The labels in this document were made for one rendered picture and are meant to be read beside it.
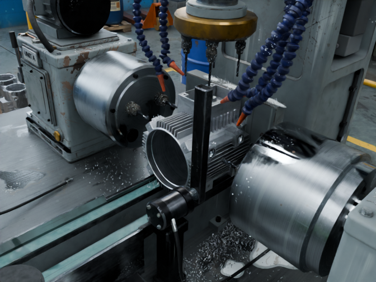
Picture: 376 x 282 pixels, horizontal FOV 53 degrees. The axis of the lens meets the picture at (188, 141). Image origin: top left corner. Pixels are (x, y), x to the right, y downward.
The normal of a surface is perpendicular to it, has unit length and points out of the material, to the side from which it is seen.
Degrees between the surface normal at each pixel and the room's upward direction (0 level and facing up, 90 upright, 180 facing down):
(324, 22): 90
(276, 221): 81
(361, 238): 90
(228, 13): 90
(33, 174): 0
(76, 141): 90
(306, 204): 54
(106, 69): 32
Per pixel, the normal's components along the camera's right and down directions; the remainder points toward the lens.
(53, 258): 0.69, 0.39
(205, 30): -0.26, 0.48
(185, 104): -0.72, 0.33
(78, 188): 0.04, -0.86
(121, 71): -0.27, -0.65
